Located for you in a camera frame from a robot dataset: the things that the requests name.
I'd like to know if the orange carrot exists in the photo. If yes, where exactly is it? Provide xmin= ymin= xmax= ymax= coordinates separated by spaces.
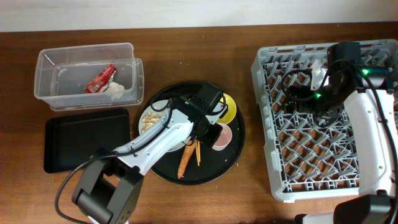
xmin=177 ymin=140 xmax=196 ymax=179

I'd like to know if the black rectangular tray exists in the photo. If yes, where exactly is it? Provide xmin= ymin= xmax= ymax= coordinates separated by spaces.
xmin=44 ymin=108 xmax=131 ymax=174

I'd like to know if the red snack wrapper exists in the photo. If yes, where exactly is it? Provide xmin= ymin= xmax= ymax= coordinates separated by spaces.
xmin=85 ymin=63 xmax=117 ymax=93

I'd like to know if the clear plastic waste bin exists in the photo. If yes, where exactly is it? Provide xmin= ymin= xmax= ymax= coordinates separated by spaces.
xmin=34 ymin=42 xmax=144 ymax=111

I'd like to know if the grey ceramic plate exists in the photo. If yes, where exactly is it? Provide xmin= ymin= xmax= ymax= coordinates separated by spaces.
xmin=138 ymin=100 xmax=193 ymax=153

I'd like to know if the grey dishwasher rack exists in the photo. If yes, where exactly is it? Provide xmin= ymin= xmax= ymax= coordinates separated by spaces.
xmin=251 ymin=44 xmax=397 ymax=202

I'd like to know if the wooden chopstick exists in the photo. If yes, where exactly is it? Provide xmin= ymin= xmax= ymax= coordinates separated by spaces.
xmin=196 ymin=140 xmax=201 ymax=166
xmin=195 ymin=140 xmax=200 ymax=167

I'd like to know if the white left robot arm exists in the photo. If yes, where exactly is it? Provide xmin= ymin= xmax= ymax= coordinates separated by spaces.
xmin=72 ymin=94 xmax=227 ymax=223

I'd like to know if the white tissue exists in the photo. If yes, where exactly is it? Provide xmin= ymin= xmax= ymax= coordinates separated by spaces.
xmin=100 ymin=82 xmax=125 ymax=100

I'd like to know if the yellow bowl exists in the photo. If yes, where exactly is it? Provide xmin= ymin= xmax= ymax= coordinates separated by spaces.
xmin=216 ymin=93 xmax=237 ymax=124

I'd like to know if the peanut shells and rice pile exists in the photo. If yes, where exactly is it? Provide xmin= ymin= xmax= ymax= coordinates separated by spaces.
xmin=141 ymin=112 xmax=164 ymax=133

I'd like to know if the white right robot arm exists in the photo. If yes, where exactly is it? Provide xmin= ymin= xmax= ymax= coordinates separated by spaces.
xmin=294 ymin=89 xmax=397 ymax=223

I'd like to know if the round black serving tray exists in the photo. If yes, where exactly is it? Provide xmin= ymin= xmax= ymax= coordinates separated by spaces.
xmin=135 ymin=82 xmax=246 ymax=185

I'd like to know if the pink cup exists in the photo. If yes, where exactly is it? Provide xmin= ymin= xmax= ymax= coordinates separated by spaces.
xmin=212 ymin=123 xmax=233 ymax=151

